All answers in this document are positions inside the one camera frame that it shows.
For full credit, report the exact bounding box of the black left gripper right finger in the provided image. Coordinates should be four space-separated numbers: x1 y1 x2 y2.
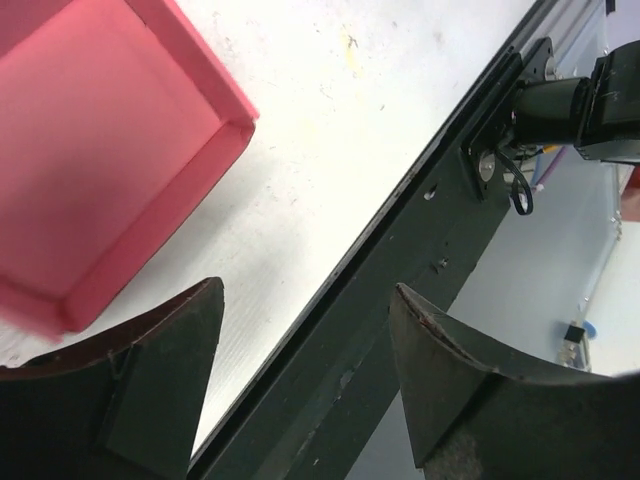
389 284 639 479

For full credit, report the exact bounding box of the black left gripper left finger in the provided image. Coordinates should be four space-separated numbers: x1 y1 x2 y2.
1 277 224 479

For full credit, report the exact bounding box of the pink paper box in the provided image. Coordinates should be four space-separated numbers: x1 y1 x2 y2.
1 0 258 337

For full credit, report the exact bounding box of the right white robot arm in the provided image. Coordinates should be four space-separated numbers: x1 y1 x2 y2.
512 40 639 165

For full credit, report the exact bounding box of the aluminium table frame rail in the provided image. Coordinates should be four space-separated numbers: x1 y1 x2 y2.
509 0 608 65

